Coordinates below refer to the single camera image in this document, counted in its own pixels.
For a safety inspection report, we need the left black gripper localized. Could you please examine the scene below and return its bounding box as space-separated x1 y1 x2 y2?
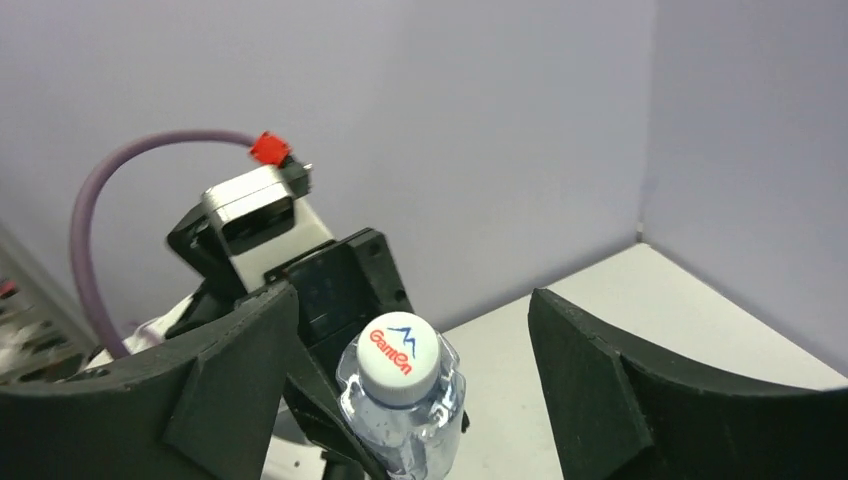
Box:
165 201 472 480

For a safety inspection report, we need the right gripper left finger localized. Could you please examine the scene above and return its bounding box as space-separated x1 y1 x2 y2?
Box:
1 285 298 479

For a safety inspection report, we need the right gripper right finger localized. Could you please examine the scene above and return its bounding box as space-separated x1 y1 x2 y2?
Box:
528 289 847 479

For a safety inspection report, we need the white Ganten bottle cap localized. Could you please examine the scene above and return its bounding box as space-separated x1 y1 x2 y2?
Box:
356 311 441 408

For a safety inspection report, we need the small clear water bottle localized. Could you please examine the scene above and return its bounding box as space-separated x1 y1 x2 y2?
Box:
336 335 467 479

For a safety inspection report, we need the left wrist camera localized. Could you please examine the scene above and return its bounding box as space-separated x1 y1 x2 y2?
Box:
201 131 334 293

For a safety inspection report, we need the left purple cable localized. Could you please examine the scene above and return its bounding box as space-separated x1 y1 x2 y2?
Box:
69 129 260 360

